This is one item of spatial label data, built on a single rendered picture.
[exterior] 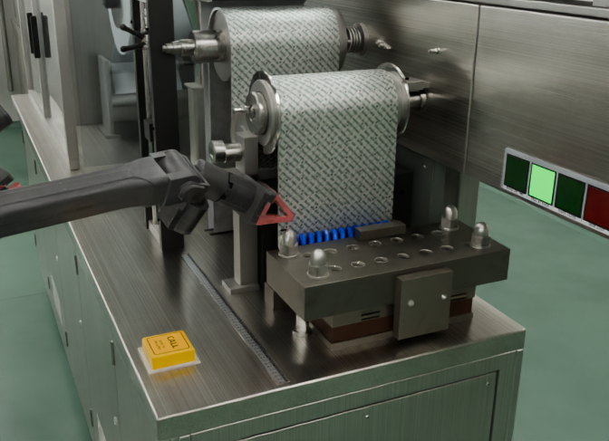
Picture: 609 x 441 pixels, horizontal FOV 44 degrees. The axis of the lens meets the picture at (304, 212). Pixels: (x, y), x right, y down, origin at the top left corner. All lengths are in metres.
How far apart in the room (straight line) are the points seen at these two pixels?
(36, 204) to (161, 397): 0.34
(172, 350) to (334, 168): 0.43
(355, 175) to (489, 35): 0.34
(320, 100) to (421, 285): 0.36
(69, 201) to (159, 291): 0.43
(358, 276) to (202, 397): 0.31
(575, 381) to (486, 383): 1.66
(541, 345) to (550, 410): 0.46
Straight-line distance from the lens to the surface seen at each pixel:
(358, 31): 1.66
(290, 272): 1.22
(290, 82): 1.31
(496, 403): 1.43
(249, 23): 1.51
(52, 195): 1.09
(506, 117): 1.28
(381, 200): 1.42
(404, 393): 1.29
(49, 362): 3.09
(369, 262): 1.26
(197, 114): 2.03
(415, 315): 1.27
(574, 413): 2.85
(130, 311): 1.41
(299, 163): 1.32
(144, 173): 1.16
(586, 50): 1.15
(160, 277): 1.53
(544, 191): 1.22
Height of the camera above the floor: 1.54
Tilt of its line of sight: 20 degrees down
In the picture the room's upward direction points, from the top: 1 degrees clockwise
